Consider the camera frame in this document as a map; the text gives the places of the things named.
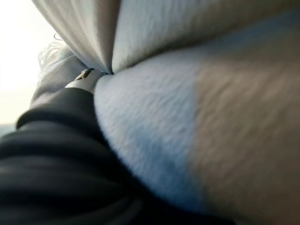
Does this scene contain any white fringed cushion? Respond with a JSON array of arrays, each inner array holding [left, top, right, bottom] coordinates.
[[31, 0, 300, 225]]

